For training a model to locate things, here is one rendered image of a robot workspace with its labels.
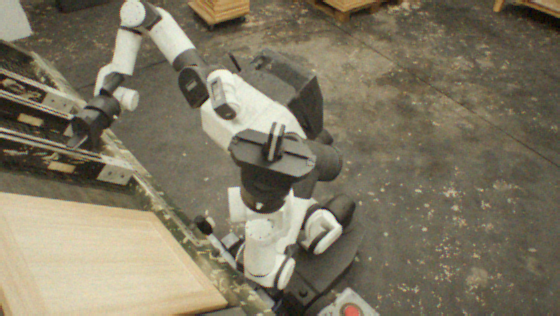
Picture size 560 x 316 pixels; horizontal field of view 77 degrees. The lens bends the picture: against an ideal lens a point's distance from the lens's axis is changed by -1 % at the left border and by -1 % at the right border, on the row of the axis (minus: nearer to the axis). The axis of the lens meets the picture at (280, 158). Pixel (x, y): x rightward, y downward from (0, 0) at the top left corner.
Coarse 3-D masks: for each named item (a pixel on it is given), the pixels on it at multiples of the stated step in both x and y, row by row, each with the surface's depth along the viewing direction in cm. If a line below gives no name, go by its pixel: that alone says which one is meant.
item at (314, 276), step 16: (336, 208) 192; (352, 208) 196; (352, 224) 205; (336, 240) 200; (352, 240) 200; (304, 256) 194; (320, 256) 193; (336, 256) 193; (352, 256) 193; (304, 272) 187; (320, 272) 187; (336, 272) 187; (288, 288) 179; (304, 288) 173; (320, 288) 181; (288, 304) 178; (304, 304) 172
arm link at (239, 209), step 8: (232, 192) 66; (240, 192) 61; (232, 200) 65; (240, 200) 65; (232, 208) 64; (240, 208) 65; (248, 208) 61; (256, 208) 60; (280, 208) 62; (232, 216) 65; (240, 216) 65; (248, 216) 65; (256, 216) 66; (264, 216) 66; (272, 216) 67; (280, 216) 68
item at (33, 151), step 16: (0, 128) 99; (0, 144) 97; (16, 144) 100; (32, 144) 103; (48, 144) 110; (16, 160) 102; (32, 160) 105; (48, 160) 109; (64, 160) 113; (80, 160) 117; (96, 160) 121; (112, 160) 130; (96, 176) 125; (112, 176) 129; (128, 176) 135
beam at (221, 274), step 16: (32, 64) 191; (48, 64) 199; (48, 80) 180; (64, 80) 191; (80, 96) 183; (144, 176) 142; (144, 192) 131; (160, 192) 138; (144, 208) 129; (160, 208) 126; (176, 208) 134; (176, 224) 122; (176, 240) 119; (208, 240) 127; (192, 256) 115; (208, 256) 116; (208, 272) 111; (224, 272) 113; (224, 288) 107; (240, 288) 111; (240, 304) 103; (256, 304) 108
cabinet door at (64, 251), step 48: (0, 192) 84; (0, 240) 72; (48, 240) 81; (96, 240) 92; (144, 240) 107; (0, 288) 63; (48, 288) 69; (96, 288) 77; (144, 288) 87; (192, 288) 100
